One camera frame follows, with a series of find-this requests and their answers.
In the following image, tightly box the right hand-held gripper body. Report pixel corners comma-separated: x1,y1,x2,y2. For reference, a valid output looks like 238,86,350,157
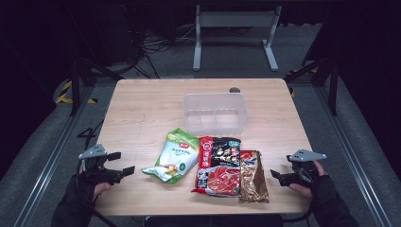
278,148,327,187

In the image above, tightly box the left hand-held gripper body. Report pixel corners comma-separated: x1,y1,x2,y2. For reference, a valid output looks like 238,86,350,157
78,143,124,186

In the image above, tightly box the gold and red food packet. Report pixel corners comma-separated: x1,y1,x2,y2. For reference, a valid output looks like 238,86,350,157
238,149,270,204

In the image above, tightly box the green and white food packet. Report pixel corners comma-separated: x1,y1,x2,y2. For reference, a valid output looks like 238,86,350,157
140,127,201,185

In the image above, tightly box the clear plastic container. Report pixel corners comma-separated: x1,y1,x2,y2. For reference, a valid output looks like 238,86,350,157
183,92,250,137

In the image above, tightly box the person's left hand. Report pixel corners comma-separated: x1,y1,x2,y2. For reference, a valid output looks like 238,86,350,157
64,169,113,206

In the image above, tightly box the person's right hand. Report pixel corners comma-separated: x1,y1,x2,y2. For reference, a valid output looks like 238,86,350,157
288,159,340,203

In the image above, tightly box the red and black food packet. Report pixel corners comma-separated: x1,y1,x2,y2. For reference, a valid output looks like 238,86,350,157
190,135,243,200

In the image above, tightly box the black metal stand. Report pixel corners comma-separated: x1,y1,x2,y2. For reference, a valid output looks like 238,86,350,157
284,57,340,117
69,57,125,117

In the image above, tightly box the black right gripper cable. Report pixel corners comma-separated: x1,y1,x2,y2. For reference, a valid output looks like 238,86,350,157
283,174,319,223

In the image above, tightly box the aluminium floor rail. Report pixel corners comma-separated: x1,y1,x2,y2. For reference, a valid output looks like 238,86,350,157
314,86,393,227
11,86,96,227

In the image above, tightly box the bundle of black cables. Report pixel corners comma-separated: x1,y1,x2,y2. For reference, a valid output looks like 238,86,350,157
125,23,197,79

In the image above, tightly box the grey metal stand frame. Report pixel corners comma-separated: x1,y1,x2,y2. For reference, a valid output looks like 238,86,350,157
192,4,283,73

